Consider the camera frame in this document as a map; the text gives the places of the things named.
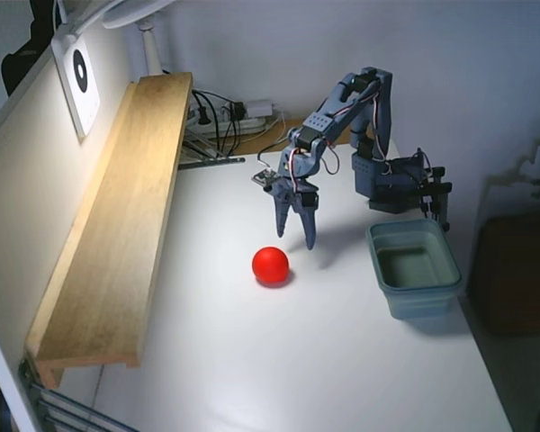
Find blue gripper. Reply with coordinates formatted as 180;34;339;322
264;139;328;250

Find red ball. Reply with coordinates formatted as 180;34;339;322
251;246;292;285

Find grey plastic container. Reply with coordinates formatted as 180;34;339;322
365;219;464;321

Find white power strip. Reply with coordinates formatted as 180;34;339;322
186;112;275;137

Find white power adapter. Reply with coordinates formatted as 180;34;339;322
244;99;274;116

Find black table clamp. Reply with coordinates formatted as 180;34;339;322
418;165;454;233

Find long wooden shelf board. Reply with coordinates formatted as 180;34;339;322
24;71;195;391

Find white desk lamp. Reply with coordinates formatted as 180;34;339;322
102;0;177;76

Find dark brown board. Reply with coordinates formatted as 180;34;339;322
473;214;540;335

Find white partition board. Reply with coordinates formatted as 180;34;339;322
0;26;140;432

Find black bag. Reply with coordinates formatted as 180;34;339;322
0;0;69;96

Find small wrist camera board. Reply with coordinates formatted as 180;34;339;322
251;167;280;189

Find aluminium rail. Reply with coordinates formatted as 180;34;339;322
177;138;248;171

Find black power cable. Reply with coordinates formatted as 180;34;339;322
192;89;245;158

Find white panel with black ring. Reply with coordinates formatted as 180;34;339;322
50;33;103;139

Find aluminium frame rails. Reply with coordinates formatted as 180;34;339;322
24;381;139;432

